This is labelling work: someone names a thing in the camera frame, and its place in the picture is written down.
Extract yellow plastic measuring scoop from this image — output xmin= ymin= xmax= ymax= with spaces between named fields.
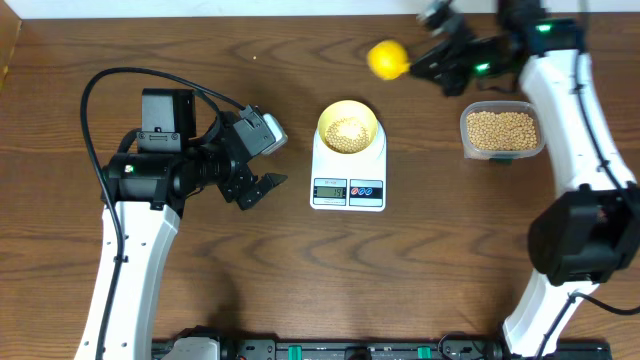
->
xmin=367 ymin=40 xmax=411 ymax=81

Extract pale yellow bowl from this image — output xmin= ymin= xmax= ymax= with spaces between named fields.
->
xmin=317 ymin=100 xmax=378 ymax=155

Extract clear container of soybeans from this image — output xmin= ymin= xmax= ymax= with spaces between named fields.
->
xmin=460 ymin=101 xmax=545 ymax=161

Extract white digital kitchen scale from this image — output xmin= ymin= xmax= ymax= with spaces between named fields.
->
xmin=309 ymin=121 xmax=387 ymax=212

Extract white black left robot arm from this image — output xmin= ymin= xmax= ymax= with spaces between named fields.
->
xmin=76 ymin=89 xmax=287 ymax=359

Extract soybeans in bowl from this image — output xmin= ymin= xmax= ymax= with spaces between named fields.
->
xmin=325 ymin=117 xmax=371 ymax=154

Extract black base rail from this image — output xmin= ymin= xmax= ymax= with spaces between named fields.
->
xmin=152 ymin=325 xmax=612 ymax=360

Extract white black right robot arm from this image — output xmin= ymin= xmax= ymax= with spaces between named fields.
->
xmin=409 ymin=1 xmax=639 ymax=359

